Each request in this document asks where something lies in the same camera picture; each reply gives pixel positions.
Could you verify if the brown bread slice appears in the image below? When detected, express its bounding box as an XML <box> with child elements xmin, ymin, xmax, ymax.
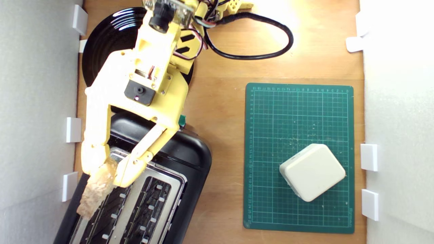
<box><xmin>76</xmin><ymin>158</ymin><xmax>119</xmax><ymax>221</ymax></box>

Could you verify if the black two-slot toaster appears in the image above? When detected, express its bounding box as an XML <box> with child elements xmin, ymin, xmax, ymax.
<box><xmin>54</xmin><ymin>111</ymin><xmax>213</xmax><ymax>244</ymax></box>

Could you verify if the black plate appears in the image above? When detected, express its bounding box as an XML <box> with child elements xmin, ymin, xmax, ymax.
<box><xmin>82</xmin><ymin>7</ymin><xmax>194</xmax><ymax>88</ymax></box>

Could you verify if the green cutting mat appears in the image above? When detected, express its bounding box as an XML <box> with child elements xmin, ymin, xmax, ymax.
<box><xmin>243</xmin><ymin>83</ymin><xmax>355</xmax><ymax>234</ymax></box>

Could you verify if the white block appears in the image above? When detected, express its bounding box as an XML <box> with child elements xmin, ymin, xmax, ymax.
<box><xmin>279</xmin><ymin>143</ymin><xmax>346</xmax><ymax>202</ymax></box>

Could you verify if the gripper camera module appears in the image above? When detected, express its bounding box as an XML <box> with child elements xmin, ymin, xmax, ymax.
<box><xmin>142</xmin><ymin>0</ymin><xmax>199</xmax><ymax>34</ymax></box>

